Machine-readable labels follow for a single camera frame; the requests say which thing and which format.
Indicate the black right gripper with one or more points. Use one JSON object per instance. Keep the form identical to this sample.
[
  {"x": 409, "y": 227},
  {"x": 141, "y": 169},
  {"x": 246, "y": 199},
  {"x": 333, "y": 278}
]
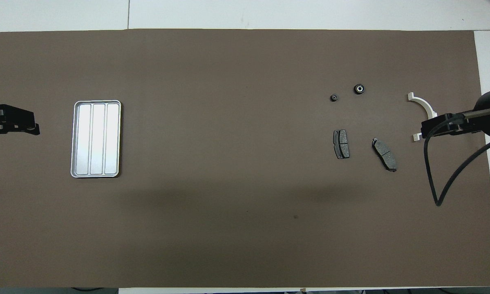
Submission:
[{"x": 463, "y": 124}]

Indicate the black bearing gear silver centre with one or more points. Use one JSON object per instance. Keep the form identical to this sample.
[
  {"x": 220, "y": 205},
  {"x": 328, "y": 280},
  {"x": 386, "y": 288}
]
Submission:
[{"x": 359, "y": 88}]

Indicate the silver metal compartment tray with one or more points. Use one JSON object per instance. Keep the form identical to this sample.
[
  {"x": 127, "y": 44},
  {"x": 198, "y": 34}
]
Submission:
[{"x": 89, "y": 130}]

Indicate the long dark grey brake pad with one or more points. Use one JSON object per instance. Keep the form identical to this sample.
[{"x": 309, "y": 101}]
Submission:
[{"x": 384, "y": 154}]

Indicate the short dark grey brake pad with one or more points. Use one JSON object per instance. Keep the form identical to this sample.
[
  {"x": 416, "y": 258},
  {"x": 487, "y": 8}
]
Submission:
[{"x": 341, "y": 145}]

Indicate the brown table mat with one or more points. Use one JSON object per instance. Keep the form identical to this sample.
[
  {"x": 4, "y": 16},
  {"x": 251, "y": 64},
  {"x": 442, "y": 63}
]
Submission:
[{"x": 236, "y": 253}]

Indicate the white semicircular plastic bracket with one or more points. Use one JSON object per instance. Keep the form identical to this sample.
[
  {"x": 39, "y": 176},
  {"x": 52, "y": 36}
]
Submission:
[{"x": 422, "y": 104}]

